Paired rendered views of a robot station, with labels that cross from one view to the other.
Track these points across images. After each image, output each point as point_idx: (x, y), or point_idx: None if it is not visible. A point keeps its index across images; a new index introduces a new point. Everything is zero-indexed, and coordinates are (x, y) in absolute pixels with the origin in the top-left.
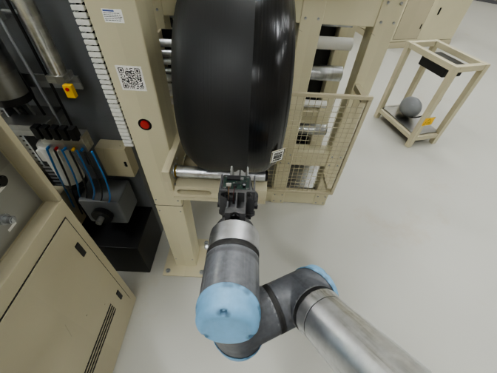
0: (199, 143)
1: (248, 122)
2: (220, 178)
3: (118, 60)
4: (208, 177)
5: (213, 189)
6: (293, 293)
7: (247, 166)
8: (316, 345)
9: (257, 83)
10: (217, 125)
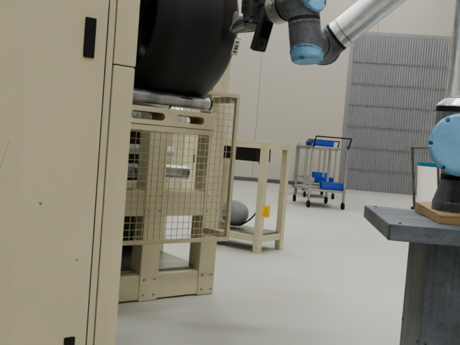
0: (189, 19)
1: (223, 4)
2: (172, 100)
3: None
4: (161, 98)
5: (168, 109)
6: (321, 30)
7: (215, 55)
8: (348, 20)
9: None
10: (204, 3)
